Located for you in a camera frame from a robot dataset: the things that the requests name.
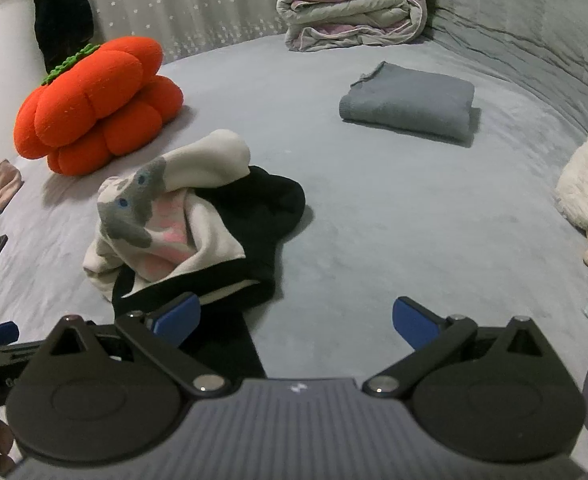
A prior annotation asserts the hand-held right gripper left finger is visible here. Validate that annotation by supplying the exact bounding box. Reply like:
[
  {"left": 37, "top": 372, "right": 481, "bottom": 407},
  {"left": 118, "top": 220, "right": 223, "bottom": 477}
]
[{"left": 36, "top": 292, "right": 232, "bottom": 401}]

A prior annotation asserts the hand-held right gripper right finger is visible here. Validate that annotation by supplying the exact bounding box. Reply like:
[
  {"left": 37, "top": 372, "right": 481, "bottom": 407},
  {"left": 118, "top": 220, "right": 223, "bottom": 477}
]
[{"left": 361, "top": 296, "right": 570, "bottom": 401}]

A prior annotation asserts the black and cream printed shirt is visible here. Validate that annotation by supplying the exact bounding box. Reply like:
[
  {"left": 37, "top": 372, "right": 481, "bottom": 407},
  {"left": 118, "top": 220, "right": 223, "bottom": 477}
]
[{"left": 83, "top": 129, "right": 307, "bottom": 381}]

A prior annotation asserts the grey bed sheet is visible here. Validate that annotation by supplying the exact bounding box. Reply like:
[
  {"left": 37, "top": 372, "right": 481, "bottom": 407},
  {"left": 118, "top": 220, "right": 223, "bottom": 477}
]
[{"left": 0, "top": 35, "right": 588, "bottom": 461}]

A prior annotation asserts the folded grey sweater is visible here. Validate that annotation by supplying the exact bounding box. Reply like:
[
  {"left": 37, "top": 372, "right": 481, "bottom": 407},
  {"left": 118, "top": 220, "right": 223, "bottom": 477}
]
[{"left": 339, "top": 61, "right": 476, "bottom": 147}]

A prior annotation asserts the orange pumpkin plush pillow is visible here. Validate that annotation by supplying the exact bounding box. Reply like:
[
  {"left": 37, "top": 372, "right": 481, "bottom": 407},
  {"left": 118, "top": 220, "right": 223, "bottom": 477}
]
[{"left": 14, "top": 37, "right": 185, "bottom": 177}]

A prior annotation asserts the star-patterned sheer curtain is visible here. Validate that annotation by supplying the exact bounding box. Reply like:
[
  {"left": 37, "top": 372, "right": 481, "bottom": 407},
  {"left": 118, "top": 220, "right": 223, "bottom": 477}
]
[{"left": 69, "top": 0, "right": 305, "bottom": 63}]

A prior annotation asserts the folded grey and pink quilt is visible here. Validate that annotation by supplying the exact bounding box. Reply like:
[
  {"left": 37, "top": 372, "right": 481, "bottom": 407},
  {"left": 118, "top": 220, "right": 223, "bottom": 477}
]
[{"left": 276, "top": 0, "right": 427, "bottom": 53}]

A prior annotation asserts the grey wrinkled blanket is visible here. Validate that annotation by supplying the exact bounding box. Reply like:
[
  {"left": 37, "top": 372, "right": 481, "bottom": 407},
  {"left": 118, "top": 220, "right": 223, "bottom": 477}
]
[{"left": 424, "top": 0, "right": 588, "bottom": 136}]

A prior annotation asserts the black hanging garment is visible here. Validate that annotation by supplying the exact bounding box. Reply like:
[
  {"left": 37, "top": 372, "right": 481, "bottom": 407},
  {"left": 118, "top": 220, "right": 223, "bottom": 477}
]
[{"left": 33, "top": 0, "right": 95, "bottom": 73}]

